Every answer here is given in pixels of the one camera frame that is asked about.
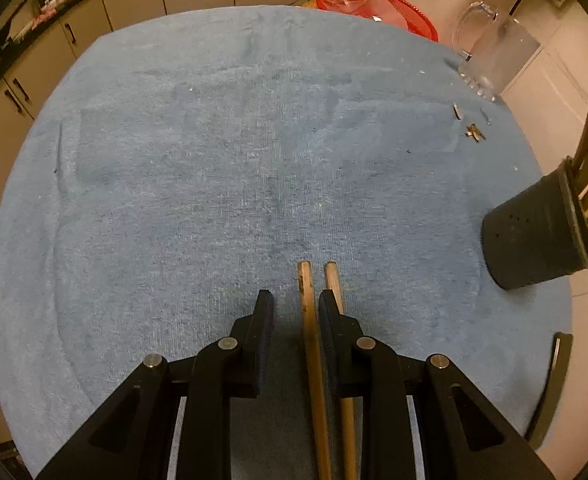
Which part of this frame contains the frosted glass mug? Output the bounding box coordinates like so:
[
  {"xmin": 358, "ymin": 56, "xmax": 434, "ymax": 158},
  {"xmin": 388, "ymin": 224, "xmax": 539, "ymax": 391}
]
[{"xmin": 451, "ymin": 1, "xmax": 542, "ymax": 103}]

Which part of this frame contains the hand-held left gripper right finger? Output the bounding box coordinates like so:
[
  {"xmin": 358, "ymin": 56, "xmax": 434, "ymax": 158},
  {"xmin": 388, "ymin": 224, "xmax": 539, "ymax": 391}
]
[{"xmin": 318, "ymin": 290, "xmax": 557, "ymax": 480}]

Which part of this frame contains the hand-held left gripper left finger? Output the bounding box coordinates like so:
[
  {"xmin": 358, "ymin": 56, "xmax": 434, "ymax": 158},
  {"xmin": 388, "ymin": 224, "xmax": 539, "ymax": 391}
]
[{"xmin": 36, "ymin": 289, "xmax": 275, "ymax": 480}]

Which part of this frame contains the black perforated chopstick holder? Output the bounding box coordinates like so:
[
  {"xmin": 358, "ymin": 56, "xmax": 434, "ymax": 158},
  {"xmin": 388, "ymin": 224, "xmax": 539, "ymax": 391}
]
[{"xmin": 480, "ymin": 157, "xmax": 588, "ymax": 291}]

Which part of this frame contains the blue towel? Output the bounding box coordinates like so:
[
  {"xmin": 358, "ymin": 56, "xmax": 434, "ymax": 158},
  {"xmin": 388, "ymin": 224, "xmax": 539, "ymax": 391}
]
[{"xmin": 0, "ymin": 5, "xmax": 575, "ymax": 480}]

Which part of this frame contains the dark smartphone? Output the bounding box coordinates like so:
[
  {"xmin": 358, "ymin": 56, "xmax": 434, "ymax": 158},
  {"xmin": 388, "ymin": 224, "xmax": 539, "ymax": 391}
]
[{"xmin": 524, "ymin": 332, "xmax": 574, "ymax": 451}]

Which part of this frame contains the clear plastic bag in basket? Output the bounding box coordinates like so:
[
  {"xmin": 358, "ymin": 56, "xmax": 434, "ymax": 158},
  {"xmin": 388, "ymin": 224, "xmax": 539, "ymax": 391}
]
[{"xmin": 344, "ymin": 0, "xmax": 409, "ymax": 28}]

